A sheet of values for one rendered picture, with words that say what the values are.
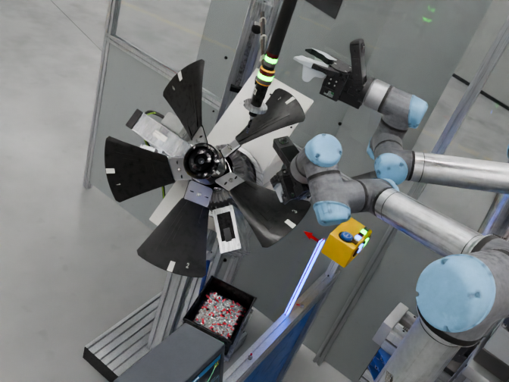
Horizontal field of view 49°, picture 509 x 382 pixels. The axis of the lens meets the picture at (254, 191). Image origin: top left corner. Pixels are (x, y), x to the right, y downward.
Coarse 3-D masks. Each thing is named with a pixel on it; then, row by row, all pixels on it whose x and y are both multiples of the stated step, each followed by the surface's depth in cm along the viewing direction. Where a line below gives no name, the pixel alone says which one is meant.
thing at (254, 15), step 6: (258, 0) 201; (264, 0) 204; (270, 0) 206; (252, 6) 206; (258, 6) 200; (264, 6) 200; (270, 6) 200; (252, 12) 202; (258, 12) 202; (264, 12) 202; (270, 12) 202; (252, 18) 203; (258, 18) 203
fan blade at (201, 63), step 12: (192, 72) 183; (168, 84) 192; (180, 84) 187; (192, 84) 182; (168, 96) 192; (180, 96) 187; (192, 96) 182; (180, 108) 188; (192, 108) 181; (180, 120) 189; (192, 120) 182; (192, 132) 183
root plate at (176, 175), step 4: (168, 160) 179; (172, 160) 179; (176, 160) 179; (180, 160) 178; (172, 164) 180; (176, 164) 180; (180, 164) 180; (172, 168) 181; (176, 168) 181; (172, 172) 182; (176, 172) 182; (180, 172) 181; (184, 172) 181; (176, 176) 183; (180, 176) 182; (184, 176) 182; (188, 176) 182
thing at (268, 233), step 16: (240, 192) 171; (256, 192) 173; (272, 192) 175; (240, 208) 167; (256, 208) 167; (272, 208) 169; (288, 208) 170; (304, 208) 170; (256, 224) 164; (272, 224) 165; (272, 240) 162
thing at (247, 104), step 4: (256, 76) 160; (252, 96) 160; (244, 100) 160; (248, 100) 160; (244, 104) 158; (248, 104) 158; (264, 104) 161; (248, 108) 157; (252, 108) 157; (256, 108) 157; (260, 108) 158; (264, 108) 159; (252, 112) 157; (256, 112) 157; (260, 112) 158; (264, 112) 159
